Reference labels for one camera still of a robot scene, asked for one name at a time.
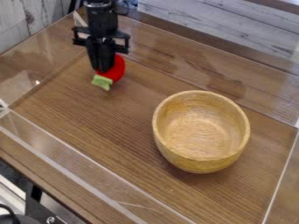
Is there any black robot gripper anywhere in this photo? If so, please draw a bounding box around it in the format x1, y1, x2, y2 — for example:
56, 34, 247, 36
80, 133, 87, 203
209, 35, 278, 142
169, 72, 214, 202
72, 0, 131, 73

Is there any red plush strawberry toy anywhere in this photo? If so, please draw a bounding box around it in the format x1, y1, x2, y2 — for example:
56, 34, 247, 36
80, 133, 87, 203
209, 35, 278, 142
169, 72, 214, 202
91, 54, 126, 91

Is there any wooden bowl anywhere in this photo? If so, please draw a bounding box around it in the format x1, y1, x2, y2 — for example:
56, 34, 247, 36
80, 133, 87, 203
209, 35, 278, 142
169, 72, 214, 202
153, 90, 250, 173

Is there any black metal table leg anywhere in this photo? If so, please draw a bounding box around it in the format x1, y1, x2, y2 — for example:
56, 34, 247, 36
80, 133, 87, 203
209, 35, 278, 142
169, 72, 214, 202
31, 185, 43, 202

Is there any clear acrylic corner bracket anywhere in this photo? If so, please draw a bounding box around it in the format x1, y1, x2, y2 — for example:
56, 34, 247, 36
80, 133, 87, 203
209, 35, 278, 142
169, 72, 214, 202
72, 12, 88, 27

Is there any clear acrylic tray enclosure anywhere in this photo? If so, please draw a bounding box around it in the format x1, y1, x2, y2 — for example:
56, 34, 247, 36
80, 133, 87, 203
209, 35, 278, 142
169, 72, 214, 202
0, 17, 299, 224

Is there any black cable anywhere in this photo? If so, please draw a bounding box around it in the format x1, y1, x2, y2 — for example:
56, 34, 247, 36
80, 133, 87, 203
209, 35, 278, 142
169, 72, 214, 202
0, 203, 22, 224

